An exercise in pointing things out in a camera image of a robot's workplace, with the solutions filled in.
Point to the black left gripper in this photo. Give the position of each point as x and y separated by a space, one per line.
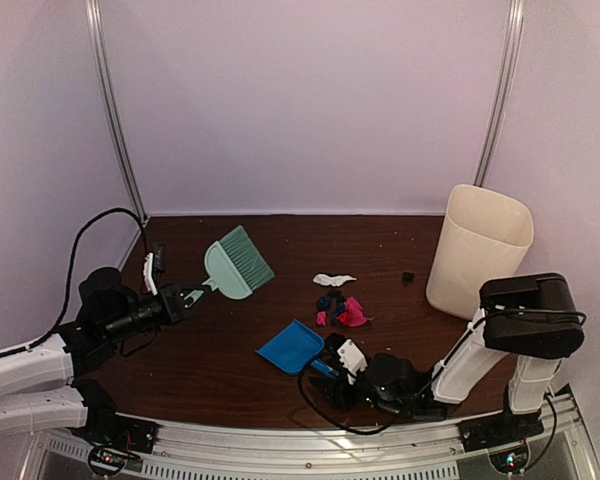
173 306

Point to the white paper scrap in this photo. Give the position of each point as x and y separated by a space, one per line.
335 281

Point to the left circuit board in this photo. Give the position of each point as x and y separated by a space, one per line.
104 462

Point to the blue plastic dustpan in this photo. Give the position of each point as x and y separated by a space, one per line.
295 349

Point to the right aluminium frame post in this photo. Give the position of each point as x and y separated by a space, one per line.
510 54

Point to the dark blue paper scrap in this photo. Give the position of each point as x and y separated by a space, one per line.
323 303

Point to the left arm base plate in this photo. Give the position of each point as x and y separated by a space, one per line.
118 432

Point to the right circuit board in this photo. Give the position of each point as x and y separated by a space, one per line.
509 461

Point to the dark blue scrap lower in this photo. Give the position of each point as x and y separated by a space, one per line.
337 316

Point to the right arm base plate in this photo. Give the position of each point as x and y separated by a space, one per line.
498 429

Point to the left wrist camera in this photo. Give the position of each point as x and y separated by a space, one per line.
153 267

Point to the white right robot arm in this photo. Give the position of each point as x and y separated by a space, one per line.
532 317

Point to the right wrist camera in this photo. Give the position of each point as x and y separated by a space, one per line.
352 360

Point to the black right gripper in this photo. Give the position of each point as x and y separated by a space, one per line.
332 385

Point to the green hand brush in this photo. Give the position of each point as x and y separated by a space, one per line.
235 268

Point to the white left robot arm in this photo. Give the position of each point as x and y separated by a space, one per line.
46 384

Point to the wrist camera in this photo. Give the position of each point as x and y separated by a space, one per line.
153 267
352 360

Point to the left aluminium frame post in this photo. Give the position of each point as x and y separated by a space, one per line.
112 114

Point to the beige plastic waste bin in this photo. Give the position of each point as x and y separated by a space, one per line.
485 235

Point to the aluminium frame post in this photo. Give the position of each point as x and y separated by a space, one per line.
112 114
510 54

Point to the circuit board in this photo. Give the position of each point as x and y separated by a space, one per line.
509 461
104 462

